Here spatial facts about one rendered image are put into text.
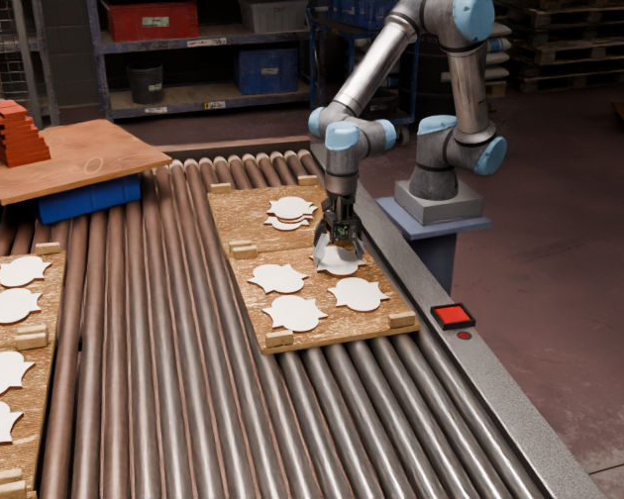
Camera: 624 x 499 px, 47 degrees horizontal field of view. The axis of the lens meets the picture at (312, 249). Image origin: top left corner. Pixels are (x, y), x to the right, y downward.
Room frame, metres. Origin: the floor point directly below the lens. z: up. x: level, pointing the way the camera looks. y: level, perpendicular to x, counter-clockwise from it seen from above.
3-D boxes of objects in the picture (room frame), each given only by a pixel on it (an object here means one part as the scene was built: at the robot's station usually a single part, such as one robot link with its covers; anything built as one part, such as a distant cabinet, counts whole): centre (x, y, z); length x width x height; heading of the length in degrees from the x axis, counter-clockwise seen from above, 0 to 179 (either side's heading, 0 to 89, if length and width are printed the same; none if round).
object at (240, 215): (1.86, 0.10, 0.93); 0.41 x 0.35 x 0.02; 14
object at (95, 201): (2.03, 0.72, 0.97); 0.31 x 0.31 x 0.10; 38
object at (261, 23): (6.16, 0.32, 0.76); 0.50 x 0.36 x 0.24; 114
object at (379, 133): (1.64, -0.13, 1.24); 0.11 x 0.11 x 0.08; 45
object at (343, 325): (1.45, -0.01, 0.93); 0.41 x 0.35 x 0.02; 15
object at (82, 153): (2.08, 0.77, 1.03); 0.50 x 0.50 x 0.02; 38
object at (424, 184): (2.04, -0.37, 0.98); 0.15 x 0.15 x 0.10
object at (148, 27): (5.87, 1.26, 0.78); 0.66 x 0.45 x 0.28; 109
